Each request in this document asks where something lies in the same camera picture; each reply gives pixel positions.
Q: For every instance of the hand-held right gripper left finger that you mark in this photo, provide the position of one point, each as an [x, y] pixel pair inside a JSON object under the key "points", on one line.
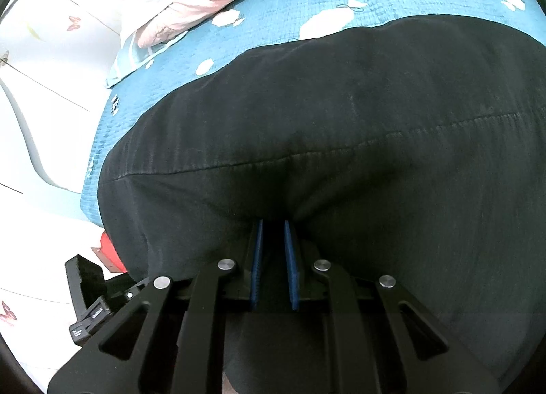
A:
{"points": [[256, 266]]}

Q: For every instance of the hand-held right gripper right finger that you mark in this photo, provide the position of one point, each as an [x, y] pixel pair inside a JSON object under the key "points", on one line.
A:
{"points": [[292, 266]]}

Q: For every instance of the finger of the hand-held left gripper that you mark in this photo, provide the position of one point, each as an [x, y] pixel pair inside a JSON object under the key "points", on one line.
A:
{"points": [[83, 274]]}

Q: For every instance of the black zip jacket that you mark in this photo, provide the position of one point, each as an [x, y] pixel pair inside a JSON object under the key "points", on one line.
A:
{"points": [[341, 121]]}

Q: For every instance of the red box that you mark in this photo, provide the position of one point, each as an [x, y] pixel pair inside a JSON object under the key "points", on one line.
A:
{"points": [[110, 251]]}

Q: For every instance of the blue striped pillow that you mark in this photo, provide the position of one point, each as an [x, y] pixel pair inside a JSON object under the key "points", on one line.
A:
{"points": [[128, 61]]}

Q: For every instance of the blue patterned bed mat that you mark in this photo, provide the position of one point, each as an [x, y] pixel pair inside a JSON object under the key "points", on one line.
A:
{"points": [[264, 27]]}

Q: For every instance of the butterfly print wardrobe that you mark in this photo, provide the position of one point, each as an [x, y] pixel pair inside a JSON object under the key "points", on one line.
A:
{"points": [[55, 36]]}

